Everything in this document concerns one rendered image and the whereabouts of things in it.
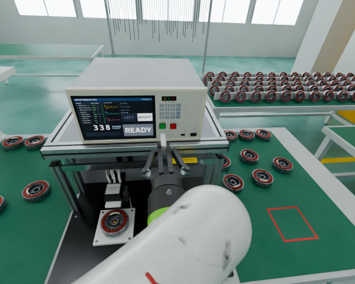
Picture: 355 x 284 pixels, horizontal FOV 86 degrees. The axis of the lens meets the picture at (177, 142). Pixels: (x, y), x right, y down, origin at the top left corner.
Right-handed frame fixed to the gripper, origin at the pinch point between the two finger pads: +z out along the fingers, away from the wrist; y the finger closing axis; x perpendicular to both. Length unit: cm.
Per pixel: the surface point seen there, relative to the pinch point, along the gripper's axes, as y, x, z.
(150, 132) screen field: -4.0, -2.5, 10.0
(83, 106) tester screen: -24.6, 8.1, 10.1
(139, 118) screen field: -7.6, 3.5, 10.0
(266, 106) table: 105, -43, 108
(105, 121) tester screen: -19.1, 2.4, 10.1
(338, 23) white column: 290, 15, 271
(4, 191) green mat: -77, -43, 21
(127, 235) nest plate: -14.7, -40.0, -8.0
